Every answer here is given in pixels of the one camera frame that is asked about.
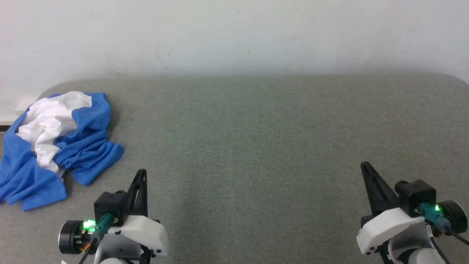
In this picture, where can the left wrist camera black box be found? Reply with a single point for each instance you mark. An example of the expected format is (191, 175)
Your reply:
(110, 203)

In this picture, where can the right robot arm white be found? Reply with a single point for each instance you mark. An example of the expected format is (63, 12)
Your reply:
(417, 257)

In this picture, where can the grey fabric work surface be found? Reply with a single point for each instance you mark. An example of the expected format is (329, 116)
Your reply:
(256, 146)

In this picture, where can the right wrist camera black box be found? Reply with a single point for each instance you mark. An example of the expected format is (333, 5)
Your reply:
(417, 194)

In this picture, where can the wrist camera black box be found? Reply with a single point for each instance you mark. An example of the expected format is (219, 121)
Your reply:
(110, 203)
(417, 194)

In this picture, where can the blue and white t-shirt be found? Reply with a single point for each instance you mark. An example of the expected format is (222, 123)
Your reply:
(91, 146)

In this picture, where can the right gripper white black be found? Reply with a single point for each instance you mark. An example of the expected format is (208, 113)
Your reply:
(388, 227)

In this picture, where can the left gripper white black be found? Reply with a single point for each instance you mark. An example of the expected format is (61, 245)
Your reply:
(143, 234)

